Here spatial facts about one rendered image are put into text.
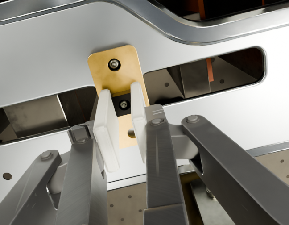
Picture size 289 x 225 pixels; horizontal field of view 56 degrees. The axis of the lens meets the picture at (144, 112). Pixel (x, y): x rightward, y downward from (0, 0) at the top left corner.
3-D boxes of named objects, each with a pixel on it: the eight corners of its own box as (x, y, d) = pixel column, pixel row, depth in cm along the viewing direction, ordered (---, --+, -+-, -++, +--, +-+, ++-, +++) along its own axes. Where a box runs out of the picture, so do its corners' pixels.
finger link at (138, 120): (130, 120, 14) (144, 117, 14) (130, 82, 21) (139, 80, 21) (143, 166, 16) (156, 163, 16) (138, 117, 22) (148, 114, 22)
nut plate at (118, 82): (157, 138, 24) (159, 145, 23) (115, 148, 24) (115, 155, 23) (134, 43, 20) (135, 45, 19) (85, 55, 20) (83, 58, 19)
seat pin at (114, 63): (111, 64, 23) (110, 70, 21) (109, 55, 23) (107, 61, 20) (120, 61, 23) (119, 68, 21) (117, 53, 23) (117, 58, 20)
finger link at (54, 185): (103, 182, 14) (46, 197, 14) (106, 136, 18) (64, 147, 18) (94, 158, 13) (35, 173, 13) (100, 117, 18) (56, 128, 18)
